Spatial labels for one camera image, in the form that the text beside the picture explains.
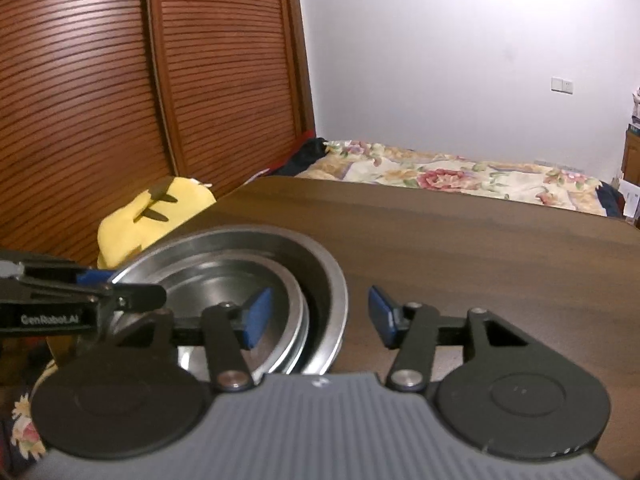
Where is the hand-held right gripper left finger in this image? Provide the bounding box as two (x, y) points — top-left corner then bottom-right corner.
(107, 287), (273, 393)

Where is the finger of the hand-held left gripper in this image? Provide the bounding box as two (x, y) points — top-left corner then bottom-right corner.
(0, 259), (118, 287)
(15, 282), (167, 313)

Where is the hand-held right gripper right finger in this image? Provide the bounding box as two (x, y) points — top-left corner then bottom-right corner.
(368, 285), (531, 392)

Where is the large steel bowl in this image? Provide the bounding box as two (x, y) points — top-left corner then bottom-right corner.
(112, 225), (349, 377)

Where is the yellow plush toy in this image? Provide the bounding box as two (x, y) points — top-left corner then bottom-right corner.
(30, 176), (217, 392)

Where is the dark navy quilt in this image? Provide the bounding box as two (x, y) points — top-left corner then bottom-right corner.
(272, 132), (626, 218)

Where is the wooden louvered wardrobe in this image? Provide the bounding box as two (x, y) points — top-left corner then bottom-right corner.
(0, 0), (317, 272)

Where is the white paper bag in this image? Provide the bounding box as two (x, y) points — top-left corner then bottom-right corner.
(620, 180), (640, 222)

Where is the wooden cabinet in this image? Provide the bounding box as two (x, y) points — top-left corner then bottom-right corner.
(621, 127), (640, 187)

